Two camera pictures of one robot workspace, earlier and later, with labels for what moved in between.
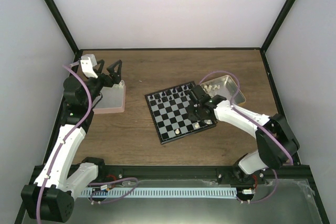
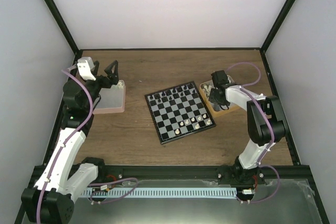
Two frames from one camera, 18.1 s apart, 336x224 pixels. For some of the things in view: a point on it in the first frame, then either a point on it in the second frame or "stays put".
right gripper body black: [196, 115] to [214, 98]
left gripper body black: [108, 82] stays put
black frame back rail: [174, 49] stays put
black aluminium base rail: [294, 174] stays put
